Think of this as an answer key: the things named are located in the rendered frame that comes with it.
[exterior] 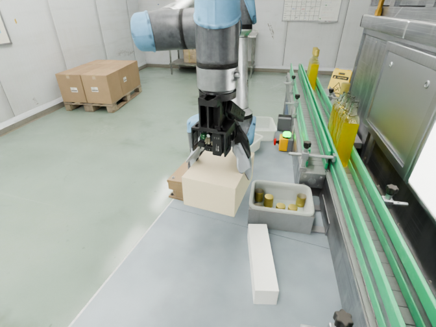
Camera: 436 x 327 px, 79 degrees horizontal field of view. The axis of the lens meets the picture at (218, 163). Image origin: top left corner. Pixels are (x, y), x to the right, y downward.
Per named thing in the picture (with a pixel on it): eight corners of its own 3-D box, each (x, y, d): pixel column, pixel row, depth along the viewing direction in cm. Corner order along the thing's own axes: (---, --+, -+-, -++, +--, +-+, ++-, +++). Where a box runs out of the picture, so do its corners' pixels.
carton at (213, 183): (183, 204, 60) (181, 176, 56) (209, 169, 73) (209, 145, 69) (233, 217, 56) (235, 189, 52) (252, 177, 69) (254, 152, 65)
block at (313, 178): (322, 190, 103) (326, 175, 100) (298, 187, 105) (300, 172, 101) (321, 185, 106) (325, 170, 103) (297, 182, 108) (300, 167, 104)
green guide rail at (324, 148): (326, 169, 103) (331, 151, 99) (324, 169, 103) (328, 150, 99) (298, 72, 250) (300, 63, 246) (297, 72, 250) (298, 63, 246)
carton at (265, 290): (253, 303, 71) (255, 290, 68) (247, 236, 91) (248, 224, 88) (276, 304, 71) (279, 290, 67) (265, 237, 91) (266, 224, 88)
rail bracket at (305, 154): (331, 175, 99) (339, 146, 93) (286, 170, 102) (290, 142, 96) (330, 171, 102) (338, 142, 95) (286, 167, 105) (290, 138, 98)
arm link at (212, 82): (205, 60, 51) (246, 63, 49) (206, 84, 54) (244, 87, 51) (189, 68, 45) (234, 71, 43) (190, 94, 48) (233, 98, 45)
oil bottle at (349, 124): (347, 167, 105) (362, 117, 94) (332, 166, 106) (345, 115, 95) (344, 160, 110) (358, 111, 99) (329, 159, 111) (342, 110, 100)
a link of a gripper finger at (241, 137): (236, 163, 58) (215, 130, 55) (239, 159, 59) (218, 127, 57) (254, 156, 55) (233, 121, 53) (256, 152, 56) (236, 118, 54)
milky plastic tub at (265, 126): (246, 144, 154) (247, 130, 150) (244, 128, 173) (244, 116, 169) (276, 144, 154) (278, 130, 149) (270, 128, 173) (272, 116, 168)
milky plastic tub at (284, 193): (311, 233, 92) (315, 215, 87) (246, 224, 95) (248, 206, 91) (306, 202, 106) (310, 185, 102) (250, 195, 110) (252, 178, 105)
